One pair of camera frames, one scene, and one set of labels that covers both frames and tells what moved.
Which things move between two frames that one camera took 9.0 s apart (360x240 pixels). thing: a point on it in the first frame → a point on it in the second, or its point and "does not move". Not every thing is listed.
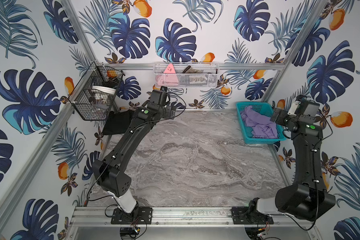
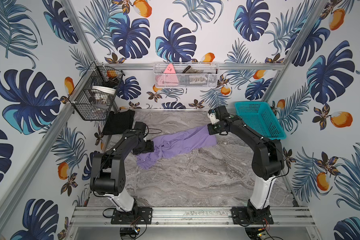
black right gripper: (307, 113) → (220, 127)
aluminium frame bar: (187, 66) does not move
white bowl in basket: (105, 89) does not move
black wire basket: (93, 97) does not move
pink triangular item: (168, 77) does not move
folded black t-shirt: (117, 122) does not move
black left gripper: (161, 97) → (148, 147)
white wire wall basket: (187, 75) does not move
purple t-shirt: (263, 126) → (167, 145)
